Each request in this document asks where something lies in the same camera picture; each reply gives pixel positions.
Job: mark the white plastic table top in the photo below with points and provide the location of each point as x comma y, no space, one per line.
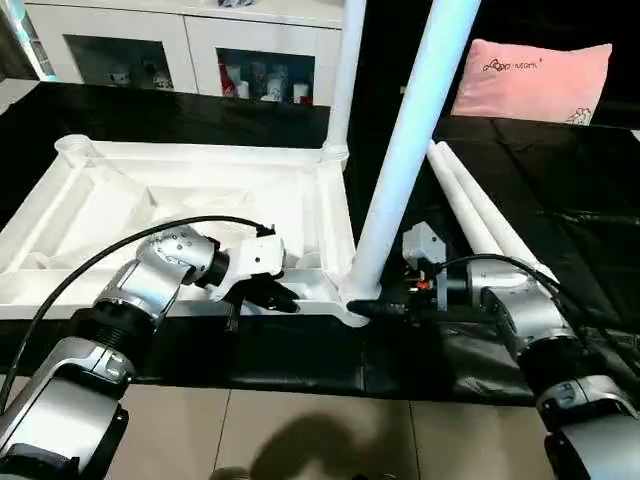
150,200

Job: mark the white plastic table leg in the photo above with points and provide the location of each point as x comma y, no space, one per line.
410,150
465,210
345,80
500,220

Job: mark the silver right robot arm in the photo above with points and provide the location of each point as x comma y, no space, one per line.
530,320

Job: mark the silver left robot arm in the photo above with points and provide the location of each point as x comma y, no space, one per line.
140,290

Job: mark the black work mat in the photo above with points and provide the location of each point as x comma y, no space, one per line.
560,180

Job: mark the red bottle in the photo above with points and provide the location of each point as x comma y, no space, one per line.
226,82

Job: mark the pink pillow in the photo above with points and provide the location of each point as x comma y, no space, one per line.
535,85

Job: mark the black cabinet with gold label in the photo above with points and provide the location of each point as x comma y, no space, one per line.
400,40

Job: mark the white glass-door cabinet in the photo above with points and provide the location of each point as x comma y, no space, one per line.
150,40

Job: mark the dark patterned ornament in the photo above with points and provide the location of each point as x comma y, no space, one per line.
238,2

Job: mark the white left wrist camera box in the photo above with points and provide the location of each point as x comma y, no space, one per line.
258,258

